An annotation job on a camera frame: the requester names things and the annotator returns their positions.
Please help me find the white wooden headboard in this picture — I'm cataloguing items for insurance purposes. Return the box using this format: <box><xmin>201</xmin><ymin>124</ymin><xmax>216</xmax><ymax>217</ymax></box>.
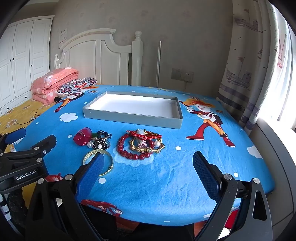
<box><xmin>54</xmin><ymin>28</ymin><xmax>144</xmax><ymax>87</ymax></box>

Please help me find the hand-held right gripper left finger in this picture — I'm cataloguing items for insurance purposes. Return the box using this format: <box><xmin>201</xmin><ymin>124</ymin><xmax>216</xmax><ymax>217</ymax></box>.
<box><xmin>25</xmin><ymin>152</ymin><xmax>104</xmax><ymax>241</ymax></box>

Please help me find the paper wall notice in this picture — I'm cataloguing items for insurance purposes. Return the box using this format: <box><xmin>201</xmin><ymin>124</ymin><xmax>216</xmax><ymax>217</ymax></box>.
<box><xmin>58</xmin><ymin>28</ymin><xmax>68</xmax><ymax>49</ymax></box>

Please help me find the red petal brooch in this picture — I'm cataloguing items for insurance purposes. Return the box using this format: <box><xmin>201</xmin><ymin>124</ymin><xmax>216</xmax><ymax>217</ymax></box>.
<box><xmin>73</xmin><ymin>127</ymin><xmax>92</xmax><ymax>146</ymax></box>

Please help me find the gold bangle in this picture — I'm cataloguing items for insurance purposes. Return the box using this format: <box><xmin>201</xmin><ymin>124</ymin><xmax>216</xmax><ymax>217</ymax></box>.
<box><xmin>83</xmin><ymin>149</ymin><xmax>114</xmax><ymax>176</ymax></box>

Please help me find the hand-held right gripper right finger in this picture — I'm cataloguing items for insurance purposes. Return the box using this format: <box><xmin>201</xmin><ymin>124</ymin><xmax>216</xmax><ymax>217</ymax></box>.
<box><xmin>193</xmin><ymin>151</ymin><xmax>272</xmax><ymax>241</ymax></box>

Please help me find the wall socket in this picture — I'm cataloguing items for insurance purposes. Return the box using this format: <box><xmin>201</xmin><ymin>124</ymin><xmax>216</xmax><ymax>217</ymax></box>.
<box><xmin>181</xmin><ymin>71</ymin><xmax>194</xmax><ymax>82</ymax></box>

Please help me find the ship print curtain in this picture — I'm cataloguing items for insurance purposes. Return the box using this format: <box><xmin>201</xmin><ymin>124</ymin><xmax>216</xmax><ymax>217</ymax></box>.
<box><xmin>216</xmin><ymin>0</ymin><xmax>289</xmax><ymax>136</ymax></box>

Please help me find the gold bamboo link bracelet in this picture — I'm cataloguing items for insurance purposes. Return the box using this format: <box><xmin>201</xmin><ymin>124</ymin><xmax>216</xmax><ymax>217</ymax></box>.
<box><xmin>129</xmin><ymin>138</ymin><xmax>166</xmax><ymax>154</ymax></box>

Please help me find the patterned pillow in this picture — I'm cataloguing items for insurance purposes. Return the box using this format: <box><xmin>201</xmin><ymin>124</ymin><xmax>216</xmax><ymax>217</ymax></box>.
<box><xmin>57</xmin><ymin>77</ymin><xmax>97</xmax><ymax>99</ymax></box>

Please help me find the red string bracelet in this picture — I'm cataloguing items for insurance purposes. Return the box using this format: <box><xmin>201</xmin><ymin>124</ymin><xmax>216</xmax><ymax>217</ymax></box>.
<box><xmin>126</xmin><ymin>130</ymin><xmax>162</xmax><ymax>141</ymax></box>

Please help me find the white sheer curtain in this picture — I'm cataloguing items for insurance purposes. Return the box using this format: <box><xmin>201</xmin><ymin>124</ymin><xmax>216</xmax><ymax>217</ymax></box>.
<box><xmin>266</xmin><ymin>14</ymin><xmax>296</xmax><ymax>132</ymax></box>

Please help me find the white wardrobe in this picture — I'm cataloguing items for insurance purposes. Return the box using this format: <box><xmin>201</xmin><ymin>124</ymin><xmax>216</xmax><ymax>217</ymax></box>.
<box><xmin>0</xmin><ymin>16</ymin><xmax>55</xmax><ymax>116</ymax></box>

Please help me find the yellow floral bedsheet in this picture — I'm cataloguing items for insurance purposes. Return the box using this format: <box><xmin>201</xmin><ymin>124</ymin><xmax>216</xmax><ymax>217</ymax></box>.
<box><xmin>0</xmin><ymin>97</ymin><xmax>58</xmax><ymax>142</ymax></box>

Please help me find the grey cardboard tray box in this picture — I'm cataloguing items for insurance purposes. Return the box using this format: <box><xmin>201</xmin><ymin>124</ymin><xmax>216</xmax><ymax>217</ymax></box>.
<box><xmin>83</xmin><ymin>91</ymin><xmax>184</xmax><ymax>129</ymax></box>

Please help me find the green leaf black bead charm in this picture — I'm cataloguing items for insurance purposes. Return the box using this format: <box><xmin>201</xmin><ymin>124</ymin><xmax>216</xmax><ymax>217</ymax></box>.
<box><xmin>91</xmin><ymin>130</ymin><xmax>112</xmax><ymax>140</ymax></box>

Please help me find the red bead bracelet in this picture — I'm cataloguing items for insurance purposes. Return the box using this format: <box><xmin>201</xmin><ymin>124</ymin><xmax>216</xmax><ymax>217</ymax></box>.
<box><xmin>116</xmin><ymin>134</ymin><xmax>154</xmax><ymax>161</ymax></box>

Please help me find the pink folded quilt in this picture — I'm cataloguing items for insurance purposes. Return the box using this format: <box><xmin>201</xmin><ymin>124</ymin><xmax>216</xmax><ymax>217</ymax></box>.
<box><xmin>31</xmin><ymin>67</ymin><xmax>79</xmax><ymax>105</ymax></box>

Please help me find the gold ring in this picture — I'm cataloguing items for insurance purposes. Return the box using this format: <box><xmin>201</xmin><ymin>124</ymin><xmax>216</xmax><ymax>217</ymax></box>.
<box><xmin>87</xmin><ymin>137</ymin><xmax>111</xmax><ymax>150</ymax></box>

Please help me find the metal pole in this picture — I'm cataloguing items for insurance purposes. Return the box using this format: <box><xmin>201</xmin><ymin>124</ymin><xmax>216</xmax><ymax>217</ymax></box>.
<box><xmin>156</xmin><ymin>41</ymin><xmax>162</xmax><ymax>88</ymax></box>

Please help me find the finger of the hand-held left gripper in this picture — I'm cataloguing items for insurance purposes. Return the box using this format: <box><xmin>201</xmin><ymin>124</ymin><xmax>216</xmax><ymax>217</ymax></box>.
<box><xmin>0</xmin><ymin>127</ymin><xmax>26</xmax><ymax>154</ymax></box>
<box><xmin>0</xmin><ymin>135</ymin><xmax>57</xmax><ymax>166</ymax></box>

